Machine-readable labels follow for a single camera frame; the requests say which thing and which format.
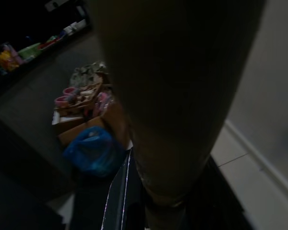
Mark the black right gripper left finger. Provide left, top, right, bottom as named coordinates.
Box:
left=87, top=0, right=178, bottom=204

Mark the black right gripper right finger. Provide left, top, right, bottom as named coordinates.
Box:
left=169, top=0, right=267, bottom=207

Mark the brown cardboard box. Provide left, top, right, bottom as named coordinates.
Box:
left=51, top=100, right=132, bottom=150

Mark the yellow snack packet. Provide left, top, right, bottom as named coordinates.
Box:
left=0, top=44, right=21, bottom=71

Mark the pink bowl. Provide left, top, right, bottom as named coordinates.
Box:
left=54, top=95, right=74, bottom=108
left=63, top=87, right=80, bottom=96

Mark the grey patterned cloth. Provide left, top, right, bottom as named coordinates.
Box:
left=70, top=61, right=109, bottom=87

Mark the black low shelf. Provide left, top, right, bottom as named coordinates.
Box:
left=0, top=0, right=93, bottom=80

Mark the black floor mat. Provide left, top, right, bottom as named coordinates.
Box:
left=68, top=153, right=256, bottom=230

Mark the blue plastic bag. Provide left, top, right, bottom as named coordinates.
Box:
left=62, top=126, right=126, bottom=178

